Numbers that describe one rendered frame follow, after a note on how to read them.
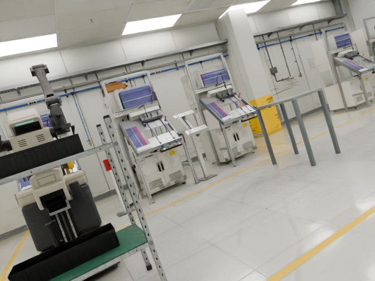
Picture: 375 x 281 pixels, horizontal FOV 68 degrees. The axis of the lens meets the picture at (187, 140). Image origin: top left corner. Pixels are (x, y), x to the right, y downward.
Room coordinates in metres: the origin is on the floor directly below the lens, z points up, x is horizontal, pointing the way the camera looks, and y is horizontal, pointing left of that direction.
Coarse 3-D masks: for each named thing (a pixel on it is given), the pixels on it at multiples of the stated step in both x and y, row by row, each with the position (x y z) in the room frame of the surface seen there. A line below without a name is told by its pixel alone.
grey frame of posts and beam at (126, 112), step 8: (152, 88) 4.51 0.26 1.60; (152, 104) 4.44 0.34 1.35; (160, 104) 4.50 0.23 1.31; (112, 112) 4.22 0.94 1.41; (128, 112) 4.28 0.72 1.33; (168, 128) 4.52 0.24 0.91; (120, 136) 4.22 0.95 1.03; (184, 144) 4.05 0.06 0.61; (128, 160) 4.21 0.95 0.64; (136, 160) 3.76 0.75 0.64; (192, 168) 4.05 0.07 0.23; (136, 176) 4.23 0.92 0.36; (144, 176) 3.77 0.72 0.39; (144, 184) 3.76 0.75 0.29; (152, 200) 3.77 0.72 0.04
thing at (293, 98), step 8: (320, 88) 3.18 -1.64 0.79; (296, 96) 3.04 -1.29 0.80; (320, 96) 3.19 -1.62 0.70; (272, 104) 3.34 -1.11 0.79; (280, 104) 3.81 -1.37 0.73; (296, 104) 3.03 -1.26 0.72; (256, 112) 3.67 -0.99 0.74; (296, 112) 3.03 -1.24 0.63; (328, 112) 3.18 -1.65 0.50; (288, 120) 3.79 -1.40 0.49; (328, 120) 3.18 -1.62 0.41; (264, 128) 3.64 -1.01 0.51; (288, 128) 3.80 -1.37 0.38; (304, 128) 3.03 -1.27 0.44; (328, 128) 3.21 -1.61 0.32; (264, 136) 3.66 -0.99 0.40; (304, 136) 3.03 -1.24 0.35; (336, 144) 3.17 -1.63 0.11; (272, 152) 3.64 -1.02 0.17; (296, 152) 3.79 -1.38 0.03; (336, 152) 3.19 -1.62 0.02; (272, 160) 3.65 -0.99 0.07; (312, 160) 3.02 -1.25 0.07
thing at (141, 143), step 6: (138, 126) 4.17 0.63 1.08; (132, 132) 4.06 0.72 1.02; (138, 132) 4.07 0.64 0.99; (132, 138) 3.97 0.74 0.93; (138, 138) 3.98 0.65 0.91; (144, 138) 3.98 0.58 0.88; (138, 144) 3.88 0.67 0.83; (144, 144) 3.89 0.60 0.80; (150, 144) 3.90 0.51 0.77; (138, 150) 3.81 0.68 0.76
